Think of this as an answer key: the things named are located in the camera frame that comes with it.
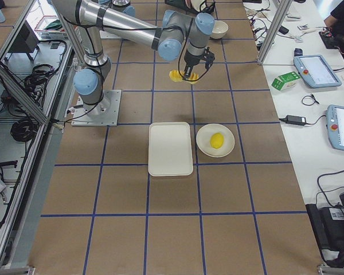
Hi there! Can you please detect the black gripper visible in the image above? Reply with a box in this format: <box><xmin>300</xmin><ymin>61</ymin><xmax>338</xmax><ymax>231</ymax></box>
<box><xmin>182</xmin><ymin>52</ymin><xmax>205</xmax><ymax>81</ymax></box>

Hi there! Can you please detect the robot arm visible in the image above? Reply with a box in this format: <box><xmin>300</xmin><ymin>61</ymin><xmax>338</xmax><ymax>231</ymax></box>
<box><xmin>52</xmin><ymin>1</ymin><xmax>214</xmax><ymax>116</ymax></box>
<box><xmin>98</xmin><ymin>0</ymin><xmax>135</xmax><ymax>17</ymax></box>

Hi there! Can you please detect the black plate rack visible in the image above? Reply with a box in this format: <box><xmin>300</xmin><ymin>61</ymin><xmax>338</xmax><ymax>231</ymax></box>
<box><xmin>164</xmin><ymin>0</ymin><xmax>216</xmax><ymax>15</ymax></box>

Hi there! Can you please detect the cream plate in rack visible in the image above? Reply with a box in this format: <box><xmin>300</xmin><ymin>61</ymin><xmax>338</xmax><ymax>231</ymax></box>
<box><xmin>190</xmin><ymin>0</ymin><xmax>207</xmax><ymax>13</ymax></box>

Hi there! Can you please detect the pink plate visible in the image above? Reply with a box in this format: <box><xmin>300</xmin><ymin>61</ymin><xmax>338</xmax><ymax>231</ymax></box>
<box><xmin>185</xmin><ymin>0</ymin><xmax>191</xmax><ymax>9</ymax></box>

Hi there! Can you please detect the cream plate under lemon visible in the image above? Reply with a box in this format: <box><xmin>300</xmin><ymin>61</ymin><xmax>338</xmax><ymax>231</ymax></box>
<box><xmin>196</xmin><ymin>124</ymin><xmax>235</xmax><ymax>158</ymax></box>

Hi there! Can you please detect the cream bowl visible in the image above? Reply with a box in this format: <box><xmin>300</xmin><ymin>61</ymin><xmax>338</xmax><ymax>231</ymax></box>
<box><xmin>210</xmin><ymin>20</ymin><xmax>229</xmax><ymax>40</ymax></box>

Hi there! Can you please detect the yellow lemon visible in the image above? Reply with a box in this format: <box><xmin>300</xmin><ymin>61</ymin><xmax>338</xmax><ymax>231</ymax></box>
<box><xmin>210</xmin><ymin>132</ymin><xmax>224</xmax><ymax>149</ymax></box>

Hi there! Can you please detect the cream rectangular tray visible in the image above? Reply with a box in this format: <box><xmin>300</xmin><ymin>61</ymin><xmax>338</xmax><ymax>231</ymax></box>
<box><xmin>148</xmin><ymin>122</ymin><xmax>193</xmax><ymax>176</ymax></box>

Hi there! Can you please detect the green white carton box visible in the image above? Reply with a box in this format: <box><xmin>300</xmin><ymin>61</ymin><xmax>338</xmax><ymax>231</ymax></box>
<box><xmin>271</xmin><ymin>71</ymin><xmax>301</xmax><ymax>91</ymax></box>

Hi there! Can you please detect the black power adapter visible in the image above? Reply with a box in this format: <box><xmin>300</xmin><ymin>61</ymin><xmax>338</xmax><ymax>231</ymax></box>
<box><xmin>286</xmin><ymin>115</ymin><xmax>307</xmax><ymax>125</ymax></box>

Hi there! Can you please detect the far teach pendant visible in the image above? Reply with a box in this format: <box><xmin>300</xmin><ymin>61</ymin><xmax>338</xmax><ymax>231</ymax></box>
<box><xmin>293</xmin><ymin>54</ymin><xmax>342</xmax><ymax>88</ymax></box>

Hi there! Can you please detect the teach pendant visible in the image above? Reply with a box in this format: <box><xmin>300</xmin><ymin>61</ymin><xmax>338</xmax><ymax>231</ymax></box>
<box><xmin>326</xmin><ymin>105</ymin><xmax>344</xmax><ymax>151</ymax></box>
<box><xmin>293</xmin><ymin>54</ymin><xmax>342</xmax><ymax>88</ymax></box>

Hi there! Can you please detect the near teach pendant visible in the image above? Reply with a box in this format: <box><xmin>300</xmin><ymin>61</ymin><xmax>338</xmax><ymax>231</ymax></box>
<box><xmin>326</xmin><ymin>105</ymin><xmax>344</xmax><ymax>151</ymax></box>

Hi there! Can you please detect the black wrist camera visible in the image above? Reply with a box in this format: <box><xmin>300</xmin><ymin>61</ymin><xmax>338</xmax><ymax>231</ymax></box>
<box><xmin>204</xmin><ymin>47</ymin><xmax>215</xmax><ymax>71</ymax></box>

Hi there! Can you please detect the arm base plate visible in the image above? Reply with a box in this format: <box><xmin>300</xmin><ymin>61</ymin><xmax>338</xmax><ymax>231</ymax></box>
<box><xmin>71</xmin><ymin>89</ymin><xmax>122</xmax><ymax>127</ymax></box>

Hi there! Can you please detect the aluminium frame post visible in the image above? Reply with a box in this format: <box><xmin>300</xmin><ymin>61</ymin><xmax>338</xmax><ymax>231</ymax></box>
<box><xmin>257</xmin><ymin>0</ymin><xmax>292</xmax><ymax>65</ymax></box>

